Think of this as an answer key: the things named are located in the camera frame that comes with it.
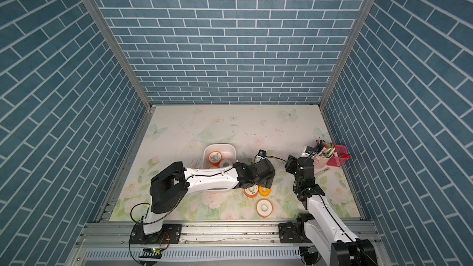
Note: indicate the yellow orange tape roll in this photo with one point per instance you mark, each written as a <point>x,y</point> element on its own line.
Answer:
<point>264,192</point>

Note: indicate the orange white tape roll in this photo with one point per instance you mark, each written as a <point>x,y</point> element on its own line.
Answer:
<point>252,192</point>

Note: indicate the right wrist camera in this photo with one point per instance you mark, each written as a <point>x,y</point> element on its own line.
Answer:
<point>309,152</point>

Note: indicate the pink pen cup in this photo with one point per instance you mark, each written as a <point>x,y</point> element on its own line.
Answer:
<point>323,152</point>

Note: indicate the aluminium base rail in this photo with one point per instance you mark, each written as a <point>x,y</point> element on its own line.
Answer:
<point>204,233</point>

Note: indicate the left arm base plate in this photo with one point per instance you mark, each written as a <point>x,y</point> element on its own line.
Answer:
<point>169,234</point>

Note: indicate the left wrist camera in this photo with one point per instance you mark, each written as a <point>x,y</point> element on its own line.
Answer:
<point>260,156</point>

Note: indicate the white storage box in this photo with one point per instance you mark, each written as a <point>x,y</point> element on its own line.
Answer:
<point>228,152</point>

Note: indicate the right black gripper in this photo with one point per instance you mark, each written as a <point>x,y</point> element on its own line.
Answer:
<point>291,163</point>

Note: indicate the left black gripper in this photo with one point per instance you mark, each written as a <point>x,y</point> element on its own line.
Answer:
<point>265,181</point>

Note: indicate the large orange tape roll front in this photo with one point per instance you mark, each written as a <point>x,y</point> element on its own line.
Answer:
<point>264,208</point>

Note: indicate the green circuit board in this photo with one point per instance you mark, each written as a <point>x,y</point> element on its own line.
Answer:
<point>151,253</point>

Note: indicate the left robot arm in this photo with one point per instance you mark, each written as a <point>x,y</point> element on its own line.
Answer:
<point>170,186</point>

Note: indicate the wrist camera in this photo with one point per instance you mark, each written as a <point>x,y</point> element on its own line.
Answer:
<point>309,152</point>
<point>260,156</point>

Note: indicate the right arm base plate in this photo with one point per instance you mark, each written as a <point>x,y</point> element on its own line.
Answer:
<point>289,233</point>

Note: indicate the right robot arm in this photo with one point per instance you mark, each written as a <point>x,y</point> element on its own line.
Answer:
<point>336,243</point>

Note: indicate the magenta plastic basket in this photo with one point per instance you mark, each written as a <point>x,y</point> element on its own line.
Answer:
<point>339,157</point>

